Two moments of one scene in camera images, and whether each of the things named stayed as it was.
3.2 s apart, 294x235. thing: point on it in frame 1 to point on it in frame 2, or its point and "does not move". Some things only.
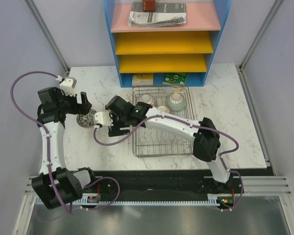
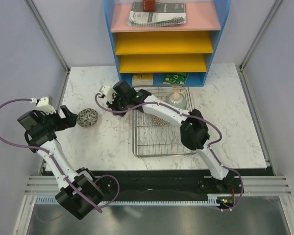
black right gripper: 114,130 to 111,105
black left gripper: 83,108 to 68,122
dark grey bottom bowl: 87,120 does not move
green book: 175,78 does not move
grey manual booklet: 166,14 does not move
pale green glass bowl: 176,101 does not move
